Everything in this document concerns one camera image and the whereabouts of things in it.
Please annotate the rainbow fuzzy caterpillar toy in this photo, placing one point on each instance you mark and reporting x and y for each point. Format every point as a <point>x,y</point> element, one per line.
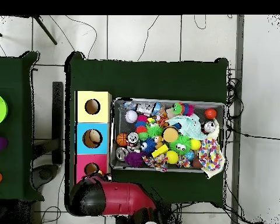
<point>183,108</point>

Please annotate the black soda can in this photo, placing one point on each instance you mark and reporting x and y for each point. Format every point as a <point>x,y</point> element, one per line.
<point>209,127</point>

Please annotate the black tripod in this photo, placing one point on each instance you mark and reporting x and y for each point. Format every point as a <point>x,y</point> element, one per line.
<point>45,30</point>

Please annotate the yellow plush toy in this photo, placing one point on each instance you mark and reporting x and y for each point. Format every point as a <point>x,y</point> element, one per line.
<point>100,172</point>

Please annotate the crushed red soda can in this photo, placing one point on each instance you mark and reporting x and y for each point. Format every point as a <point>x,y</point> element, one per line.
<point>133,137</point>

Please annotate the dark green tablecloth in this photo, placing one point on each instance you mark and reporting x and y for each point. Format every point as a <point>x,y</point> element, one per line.
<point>11,77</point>
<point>149,79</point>

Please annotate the crushed clear plastic bottle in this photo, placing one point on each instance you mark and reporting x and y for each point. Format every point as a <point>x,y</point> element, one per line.
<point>144,107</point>

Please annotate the toy hamburger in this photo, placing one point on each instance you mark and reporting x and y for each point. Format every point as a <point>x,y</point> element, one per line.
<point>170,134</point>

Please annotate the orange ball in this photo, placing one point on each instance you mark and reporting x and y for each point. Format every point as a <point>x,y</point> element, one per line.
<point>210,113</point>

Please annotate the mint green cloth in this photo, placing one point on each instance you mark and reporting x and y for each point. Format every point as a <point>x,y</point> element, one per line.
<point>189,126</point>

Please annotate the wooden box with three holes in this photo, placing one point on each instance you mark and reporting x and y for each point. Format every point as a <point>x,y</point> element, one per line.
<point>93,95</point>

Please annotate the shallow clear mesh bin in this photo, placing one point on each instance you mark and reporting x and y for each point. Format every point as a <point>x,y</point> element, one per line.
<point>199,106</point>

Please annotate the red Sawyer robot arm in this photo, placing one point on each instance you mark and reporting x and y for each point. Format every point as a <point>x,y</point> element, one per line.
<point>128,198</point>

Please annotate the white dimpled ball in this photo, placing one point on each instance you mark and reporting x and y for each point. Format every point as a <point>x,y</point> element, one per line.
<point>131,116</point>

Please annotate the small toy basketball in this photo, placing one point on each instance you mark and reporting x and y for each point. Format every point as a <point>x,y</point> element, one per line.
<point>121,139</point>

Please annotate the colourful dotted cloth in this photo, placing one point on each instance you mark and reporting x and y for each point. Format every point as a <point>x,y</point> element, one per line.
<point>211,156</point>

